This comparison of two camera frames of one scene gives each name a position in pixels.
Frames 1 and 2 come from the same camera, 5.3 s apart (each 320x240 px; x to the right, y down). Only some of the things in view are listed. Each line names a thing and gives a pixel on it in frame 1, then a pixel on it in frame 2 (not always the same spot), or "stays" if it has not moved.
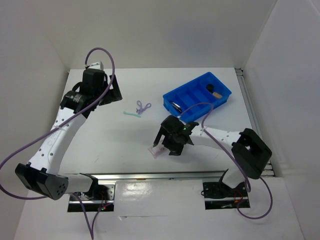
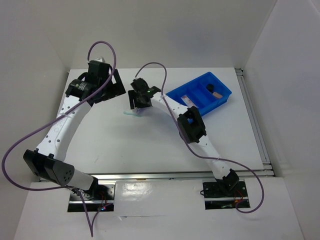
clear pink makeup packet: [159, 152] to [188, 101]
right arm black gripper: [176, 149] to [132, 94]
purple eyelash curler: [141, 109] stays
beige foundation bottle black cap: [217, 95] stays
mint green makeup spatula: [134, 114] stays
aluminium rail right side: [269, 172] stays
